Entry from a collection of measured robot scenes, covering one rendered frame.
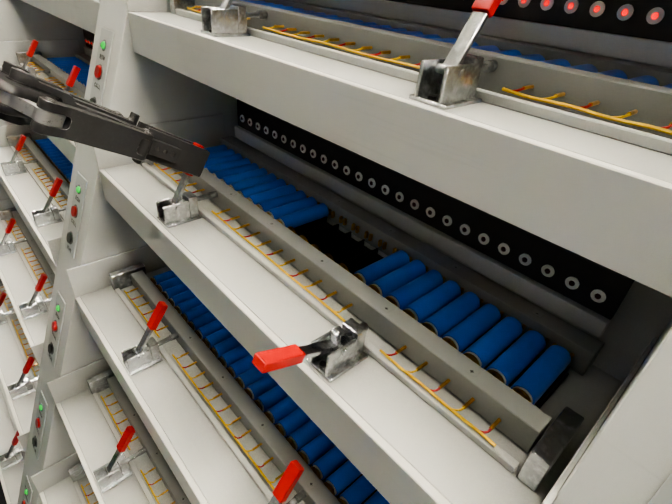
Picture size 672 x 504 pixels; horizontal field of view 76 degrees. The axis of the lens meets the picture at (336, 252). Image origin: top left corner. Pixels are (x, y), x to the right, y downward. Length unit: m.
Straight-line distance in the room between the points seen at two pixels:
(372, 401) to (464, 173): 0.17
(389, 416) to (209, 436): 0.27
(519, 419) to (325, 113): 0.25
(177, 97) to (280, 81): 0.33
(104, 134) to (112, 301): 0.36
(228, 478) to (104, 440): 0.33
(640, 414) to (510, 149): 0.13
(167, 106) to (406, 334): 0.48
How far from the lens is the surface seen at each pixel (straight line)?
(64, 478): 1.01
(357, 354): 0.34
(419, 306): 0.37
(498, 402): 0.32
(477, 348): 0.35
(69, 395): 0.86
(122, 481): 0.75
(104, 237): 0.71
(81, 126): 0.40
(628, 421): 0.24
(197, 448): 0.52
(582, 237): 0.24
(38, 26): 1.34
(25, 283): 1.15
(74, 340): 0.79
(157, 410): 0.56
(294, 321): 0.37
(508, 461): 0.31
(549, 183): 0.24
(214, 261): 0.44
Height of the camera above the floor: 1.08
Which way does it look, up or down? 17 degrees down
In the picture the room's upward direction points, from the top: 21 degrees clockwise
